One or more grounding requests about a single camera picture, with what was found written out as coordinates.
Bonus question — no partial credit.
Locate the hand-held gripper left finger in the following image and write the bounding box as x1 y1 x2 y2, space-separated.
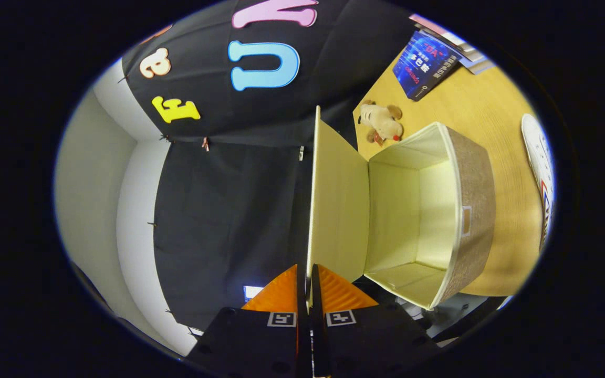
184 264 311 378

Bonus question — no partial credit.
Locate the white metal frame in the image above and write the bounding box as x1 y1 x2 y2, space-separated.
397 293 474 322

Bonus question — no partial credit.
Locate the dark blue book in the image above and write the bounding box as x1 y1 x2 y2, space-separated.
392 30 462 101

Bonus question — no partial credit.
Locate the pink cover book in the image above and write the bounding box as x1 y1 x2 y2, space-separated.
409 14 479 56

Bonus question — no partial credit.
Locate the white canvas shoe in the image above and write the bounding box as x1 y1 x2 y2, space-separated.
521 113 556 253

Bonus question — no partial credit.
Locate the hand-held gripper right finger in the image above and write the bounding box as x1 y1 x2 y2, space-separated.
310 264 440 378

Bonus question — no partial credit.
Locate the beige fabric storage box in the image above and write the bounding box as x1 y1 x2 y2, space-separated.
307 105 496 310

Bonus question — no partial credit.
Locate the light blue cover book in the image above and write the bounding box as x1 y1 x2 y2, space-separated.
460 52 495 75

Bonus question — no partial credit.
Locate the beige plush dog toy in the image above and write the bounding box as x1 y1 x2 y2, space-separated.
358 100 404 146

